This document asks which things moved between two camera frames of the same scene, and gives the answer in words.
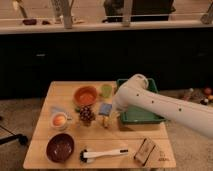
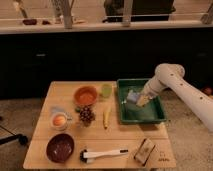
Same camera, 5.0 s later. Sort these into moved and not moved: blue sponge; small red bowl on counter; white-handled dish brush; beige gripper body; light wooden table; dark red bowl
Moved: blue sponge; beige gripper body
Not moved: white-handled dish brush; light wooden table; small red bowl on counter; dark red bowl
